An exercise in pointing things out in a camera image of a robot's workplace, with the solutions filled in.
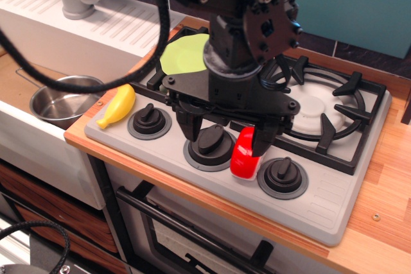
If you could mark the steel pot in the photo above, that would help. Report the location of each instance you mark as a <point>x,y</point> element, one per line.
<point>59,108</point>

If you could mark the black oven door handle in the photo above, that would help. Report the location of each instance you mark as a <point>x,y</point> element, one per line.
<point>137,200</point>

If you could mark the left black stove knob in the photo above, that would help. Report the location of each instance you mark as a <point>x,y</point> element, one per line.
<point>149,123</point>

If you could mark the black stove knob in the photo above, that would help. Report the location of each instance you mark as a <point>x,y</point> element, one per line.
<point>282,178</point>
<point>212,151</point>
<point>149,123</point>

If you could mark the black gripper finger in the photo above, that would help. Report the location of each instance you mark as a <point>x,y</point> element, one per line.
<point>189,123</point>
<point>266,131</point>

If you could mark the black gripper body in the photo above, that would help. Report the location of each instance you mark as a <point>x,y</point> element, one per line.
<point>246,99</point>

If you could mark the black burner grate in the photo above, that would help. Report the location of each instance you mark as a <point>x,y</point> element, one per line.
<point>338,149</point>

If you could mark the middle black stove knob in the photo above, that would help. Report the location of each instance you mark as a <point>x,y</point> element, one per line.
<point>212,151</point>

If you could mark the green plastic plate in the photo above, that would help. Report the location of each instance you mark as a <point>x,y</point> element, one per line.
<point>184,55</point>

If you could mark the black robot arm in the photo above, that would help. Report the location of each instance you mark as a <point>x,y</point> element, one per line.
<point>246,73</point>

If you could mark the white burner cap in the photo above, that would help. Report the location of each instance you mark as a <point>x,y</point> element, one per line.
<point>315,99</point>

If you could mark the right black stove knob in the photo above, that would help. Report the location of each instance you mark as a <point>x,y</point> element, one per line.
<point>282,178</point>

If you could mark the grey toy stove top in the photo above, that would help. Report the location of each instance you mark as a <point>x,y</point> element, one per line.
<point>321,213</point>

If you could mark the yellow toy banana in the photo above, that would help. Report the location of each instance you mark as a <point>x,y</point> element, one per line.
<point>119,107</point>

